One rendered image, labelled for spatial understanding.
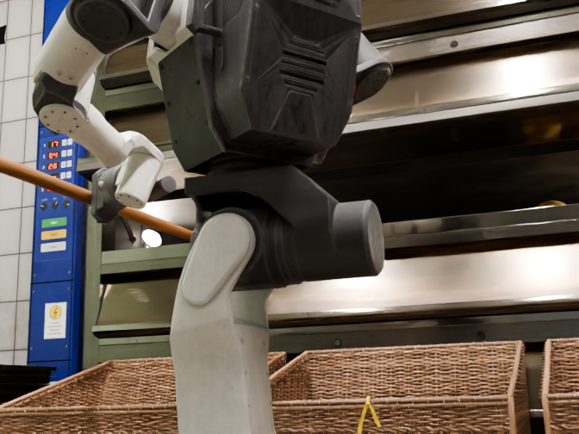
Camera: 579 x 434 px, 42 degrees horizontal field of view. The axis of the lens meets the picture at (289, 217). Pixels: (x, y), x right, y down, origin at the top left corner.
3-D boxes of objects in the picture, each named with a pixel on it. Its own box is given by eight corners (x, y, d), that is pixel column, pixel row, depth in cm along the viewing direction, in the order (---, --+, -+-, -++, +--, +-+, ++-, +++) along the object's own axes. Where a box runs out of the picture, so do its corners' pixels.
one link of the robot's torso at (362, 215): (388, 282, 115) (381, 171, 119) (368, 271, 103) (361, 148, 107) (220, 295, 124) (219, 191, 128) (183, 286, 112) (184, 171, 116)
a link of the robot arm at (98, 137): (90, 174, 145) (17, 114, 130) (98, 133, 150) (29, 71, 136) (134, 160, 141) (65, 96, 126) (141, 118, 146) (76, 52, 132)
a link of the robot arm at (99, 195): (82, 166, 168) (102, 151, 159) (122, 171, 174) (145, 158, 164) (80, 221, 165) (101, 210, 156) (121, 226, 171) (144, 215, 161)
